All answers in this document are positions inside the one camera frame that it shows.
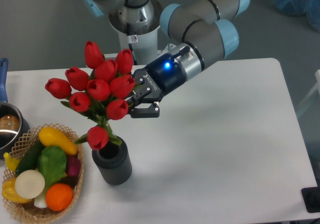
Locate dark green cucumber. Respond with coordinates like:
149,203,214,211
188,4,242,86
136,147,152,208
15,139,45,176

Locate white round radish slice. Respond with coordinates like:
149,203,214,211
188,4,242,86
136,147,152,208
14,169,45,199

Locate purple red onion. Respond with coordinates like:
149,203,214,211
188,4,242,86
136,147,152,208
65,156,82,177

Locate dark blue saucepan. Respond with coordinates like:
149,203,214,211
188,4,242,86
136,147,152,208
0,57,30,160

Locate red tulip bouquet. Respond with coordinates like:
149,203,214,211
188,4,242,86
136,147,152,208
45,41,137,150

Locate dark grey ribbed vase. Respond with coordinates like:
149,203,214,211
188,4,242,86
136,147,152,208
91,137,132,186

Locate green lettuce leaf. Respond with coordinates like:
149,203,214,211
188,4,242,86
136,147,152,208
37,145,67,191

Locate black device at edge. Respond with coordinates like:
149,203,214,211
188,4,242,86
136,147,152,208
301,187,320,213

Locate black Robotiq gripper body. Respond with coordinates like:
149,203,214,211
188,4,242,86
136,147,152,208
131,53,187,104

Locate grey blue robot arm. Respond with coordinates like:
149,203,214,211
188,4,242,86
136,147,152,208
83,0,250,118

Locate woven wicker basket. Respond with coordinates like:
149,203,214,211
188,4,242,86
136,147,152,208
0,123,84,224

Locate orange fruit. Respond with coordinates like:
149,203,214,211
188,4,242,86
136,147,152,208
45,183,73,212

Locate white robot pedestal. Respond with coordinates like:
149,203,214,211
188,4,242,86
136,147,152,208
108,0,163,65

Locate blue plastic bag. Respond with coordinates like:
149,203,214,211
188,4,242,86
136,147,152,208
272,0,320,31

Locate yellow squash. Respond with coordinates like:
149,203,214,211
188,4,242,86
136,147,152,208
38,126,78,156

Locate yellow bell pepper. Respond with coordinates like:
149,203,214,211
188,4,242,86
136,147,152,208
2,178,32,204

